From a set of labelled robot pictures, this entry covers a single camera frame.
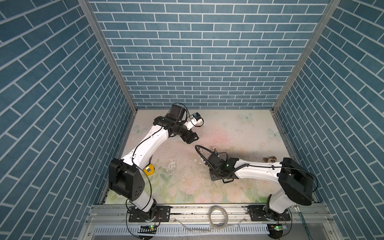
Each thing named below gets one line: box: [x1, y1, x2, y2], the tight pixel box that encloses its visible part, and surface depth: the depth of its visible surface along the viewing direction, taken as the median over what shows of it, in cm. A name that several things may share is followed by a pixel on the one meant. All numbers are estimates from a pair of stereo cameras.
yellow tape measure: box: [143, 163, 155, 176], surface depth 88 cm
